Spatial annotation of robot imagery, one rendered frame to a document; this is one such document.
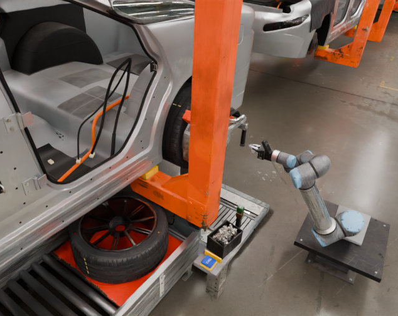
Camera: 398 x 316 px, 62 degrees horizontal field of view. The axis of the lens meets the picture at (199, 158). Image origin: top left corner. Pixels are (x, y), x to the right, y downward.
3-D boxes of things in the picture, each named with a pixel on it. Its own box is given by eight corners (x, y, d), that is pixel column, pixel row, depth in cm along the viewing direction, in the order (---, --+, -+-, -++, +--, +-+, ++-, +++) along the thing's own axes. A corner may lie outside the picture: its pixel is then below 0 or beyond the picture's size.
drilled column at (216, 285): (212, 281, 247) (217, 244, 223) (224, 289, 242) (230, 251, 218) (205, 291, 240) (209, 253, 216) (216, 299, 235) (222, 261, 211)
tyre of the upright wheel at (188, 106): (199, 68, 269) (145, 106, 230) (224, 75, 259) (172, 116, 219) (201, 132, 313) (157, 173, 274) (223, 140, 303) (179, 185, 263)
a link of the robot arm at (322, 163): (329, 152, 192) (307, 147, 259) (310, 162, 194) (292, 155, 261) (339, 169, 192) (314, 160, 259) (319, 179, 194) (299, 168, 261)
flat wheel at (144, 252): (105, 204, 271) (102, 181, 257) (181, 224, 256) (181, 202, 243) (53, 268, 219) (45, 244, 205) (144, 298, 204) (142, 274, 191)
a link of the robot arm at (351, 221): (365, 227, 236) (370, 226, 219) (343, 237, 238) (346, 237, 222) (353, 208, 241) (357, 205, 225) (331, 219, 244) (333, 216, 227)
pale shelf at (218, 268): (227, 224, 238) (228, 222, 236) (248, 236, 230) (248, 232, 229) (193, 264, 208) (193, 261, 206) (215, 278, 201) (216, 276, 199)
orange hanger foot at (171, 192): (145, 179, 260) (143, 142, 241) (199, 207, 237) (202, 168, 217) (130, 189, 249) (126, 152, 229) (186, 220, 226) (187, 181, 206)
